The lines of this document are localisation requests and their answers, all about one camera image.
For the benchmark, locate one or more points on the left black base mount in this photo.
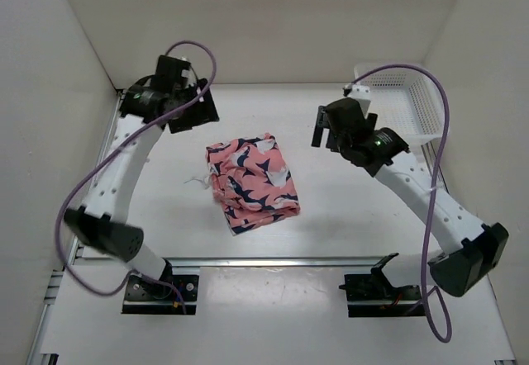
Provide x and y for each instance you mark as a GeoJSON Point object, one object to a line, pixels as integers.
{"type": "Point", "coordinates": [145, 298]}

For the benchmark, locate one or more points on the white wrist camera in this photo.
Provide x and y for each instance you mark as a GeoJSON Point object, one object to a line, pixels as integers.
{"type": "Point", "coordinates": [186, 72]}
{"type": "Point", "coordinates": [361, 93]}

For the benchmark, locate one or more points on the aluminium frame rail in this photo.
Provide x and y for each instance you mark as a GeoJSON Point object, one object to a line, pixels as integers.
{"type": "Point", "coordinates": [274, 262]}

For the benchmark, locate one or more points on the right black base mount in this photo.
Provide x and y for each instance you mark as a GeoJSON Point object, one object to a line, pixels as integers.
{"type": "Point", "coordinates": [372, 295]}

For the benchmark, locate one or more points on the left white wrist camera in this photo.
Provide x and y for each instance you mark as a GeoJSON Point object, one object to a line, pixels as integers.
{"type": "Point", "coordinates": [186, 72]}

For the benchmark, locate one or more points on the white plastic basket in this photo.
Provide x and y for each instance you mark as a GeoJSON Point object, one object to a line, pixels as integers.
{"type": "Point", "coordinates": [404, 100]}

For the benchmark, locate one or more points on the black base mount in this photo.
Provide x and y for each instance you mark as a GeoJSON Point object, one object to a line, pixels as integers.
{"type": "Point", "coordinates": [372, 295]}
{"type": "Point", "coordinates": [145, 298]}

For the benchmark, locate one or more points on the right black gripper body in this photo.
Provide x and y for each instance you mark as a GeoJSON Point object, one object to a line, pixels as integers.
{"type": "Point", "coordinates": [372, 120]}

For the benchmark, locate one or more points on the pink shark print shorts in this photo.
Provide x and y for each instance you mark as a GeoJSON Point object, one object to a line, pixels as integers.
{"type": "Point", "coordinates": [251, 182]}

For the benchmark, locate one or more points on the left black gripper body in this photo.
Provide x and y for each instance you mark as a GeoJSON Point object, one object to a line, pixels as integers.
{"type": "Point", "coordinates": [193, 110]}

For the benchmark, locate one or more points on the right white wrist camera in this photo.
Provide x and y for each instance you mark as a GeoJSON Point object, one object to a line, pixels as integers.
{"type": "Point", "coordinates": [361, 93]}

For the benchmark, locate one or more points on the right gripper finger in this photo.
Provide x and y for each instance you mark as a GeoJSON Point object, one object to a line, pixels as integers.
{"type": "Point", "coordinates": [331, 141]}
{"type": "Point", "coordinates": [320, 126]}

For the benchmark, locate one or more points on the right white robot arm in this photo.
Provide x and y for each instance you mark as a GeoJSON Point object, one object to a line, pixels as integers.
{"type": "Point", "coordinates": [470, 248]}

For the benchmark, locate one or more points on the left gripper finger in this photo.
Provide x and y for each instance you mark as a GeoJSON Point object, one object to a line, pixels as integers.
{"type": "Point", "coordinates": [185, 123]}
{"type": "Point", "coordinates": [207, 109]}

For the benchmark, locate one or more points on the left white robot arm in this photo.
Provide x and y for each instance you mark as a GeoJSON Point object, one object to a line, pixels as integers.
{"type": "Point", "coordinates": [163, 100]}

